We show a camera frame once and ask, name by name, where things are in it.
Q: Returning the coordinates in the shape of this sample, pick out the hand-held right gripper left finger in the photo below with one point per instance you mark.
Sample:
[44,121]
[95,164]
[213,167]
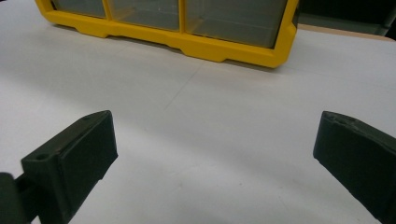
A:
[77,155]

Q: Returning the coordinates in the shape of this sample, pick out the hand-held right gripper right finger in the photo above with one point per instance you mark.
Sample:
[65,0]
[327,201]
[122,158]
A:
[358,155]

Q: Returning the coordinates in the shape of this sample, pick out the yellow black drawer organizer cabinet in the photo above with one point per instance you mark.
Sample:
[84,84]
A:
[202,46]

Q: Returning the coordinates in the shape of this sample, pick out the clear plastic drawer bin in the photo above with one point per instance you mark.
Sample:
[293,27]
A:
[236,21]

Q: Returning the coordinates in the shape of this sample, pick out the white table cover sheet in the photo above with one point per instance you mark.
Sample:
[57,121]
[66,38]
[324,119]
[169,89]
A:
[199,124]

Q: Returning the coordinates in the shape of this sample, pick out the set of clear drawers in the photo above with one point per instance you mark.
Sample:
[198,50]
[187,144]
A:
[143,12]

